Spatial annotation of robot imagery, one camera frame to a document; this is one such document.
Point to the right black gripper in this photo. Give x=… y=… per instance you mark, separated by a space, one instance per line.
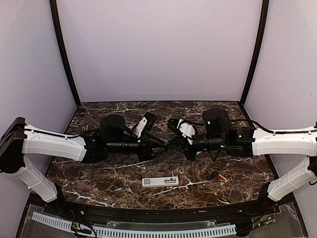
x=186 y=150

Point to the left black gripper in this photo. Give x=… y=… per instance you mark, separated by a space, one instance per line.
x=146 y=150

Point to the white remote control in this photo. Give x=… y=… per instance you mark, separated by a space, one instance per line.
x=160 y=182

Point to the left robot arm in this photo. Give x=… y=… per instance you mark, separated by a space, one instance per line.
x=112 y=137

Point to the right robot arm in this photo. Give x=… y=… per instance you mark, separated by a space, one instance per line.
x=248 y=142

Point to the orange battery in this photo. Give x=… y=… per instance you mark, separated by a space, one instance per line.
x=222 y=177

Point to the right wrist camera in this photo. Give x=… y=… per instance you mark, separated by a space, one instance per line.
x=183 y=129

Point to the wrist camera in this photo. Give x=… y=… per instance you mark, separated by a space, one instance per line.
x=183 y=129
x=144 y=125

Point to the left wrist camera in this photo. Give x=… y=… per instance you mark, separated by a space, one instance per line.
x=144 y=125

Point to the black front rail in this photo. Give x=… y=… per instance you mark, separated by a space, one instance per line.
x=235 y=213

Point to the white slotted cable duct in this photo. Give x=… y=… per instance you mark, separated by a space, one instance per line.
x=136 y=230

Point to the right black frame post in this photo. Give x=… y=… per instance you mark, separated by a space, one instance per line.
x=256 y=52

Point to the black frame post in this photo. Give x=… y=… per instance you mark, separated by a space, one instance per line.
x=256 y=52
x=63 y=53

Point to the left black frame post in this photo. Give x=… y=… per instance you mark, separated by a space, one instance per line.
x=63 y=53

